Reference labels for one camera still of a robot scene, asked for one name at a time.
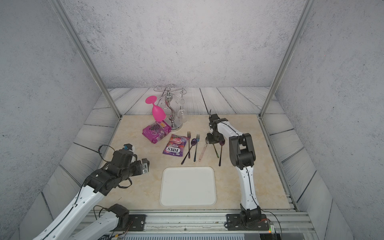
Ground chrome glass holder stand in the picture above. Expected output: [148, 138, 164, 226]
[154, 85, 187, 132]

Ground Fox's berries candy bag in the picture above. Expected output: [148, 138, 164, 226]
[163, 134, 189, 157]

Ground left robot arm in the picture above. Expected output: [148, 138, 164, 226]
[36, 145, 150, 240]

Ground magenta grape snack pack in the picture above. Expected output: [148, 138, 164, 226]
[142, 121, 172, 144]

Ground pink plastic wine glass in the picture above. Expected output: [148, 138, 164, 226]
[145, 96, 167, 122]

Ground clear wine glass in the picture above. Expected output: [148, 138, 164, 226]
[176, 97, 187, 123]

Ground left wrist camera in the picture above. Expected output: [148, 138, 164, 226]
[124, 144, 135, 153]

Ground dark purple fork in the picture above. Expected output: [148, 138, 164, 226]
[187, 131, 191, 159]

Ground aluminium front rail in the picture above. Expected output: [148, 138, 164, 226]
[107, 210, 318, 240]

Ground left aluminium frame post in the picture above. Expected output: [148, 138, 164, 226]
[49, 0, 122, 120]

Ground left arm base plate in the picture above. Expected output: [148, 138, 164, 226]
[114, 214, 147, 232]

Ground aluminium frame post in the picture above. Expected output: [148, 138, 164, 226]
[259, 0, 316, 119]
[49, 0, 122, 120]

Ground right aluminium frame post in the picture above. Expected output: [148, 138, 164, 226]
[259, 0, 316, 119]

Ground white rectangular tray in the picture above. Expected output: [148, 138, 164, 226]
[160, 167, 217, 207]

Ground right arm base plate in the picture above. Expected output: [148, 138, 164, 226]
[224, 214, 271, 231]

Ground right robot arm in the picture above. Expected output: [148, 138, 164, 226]
[207, 114, 263, 225]

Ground dark purple spoon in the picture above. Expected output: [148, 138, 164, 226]
[219, 140, 225, 167]
[181, 139, 198, 165]

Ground silver spoon pink handle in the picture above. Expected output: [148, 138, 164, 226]
[199, 136, 209, 162]

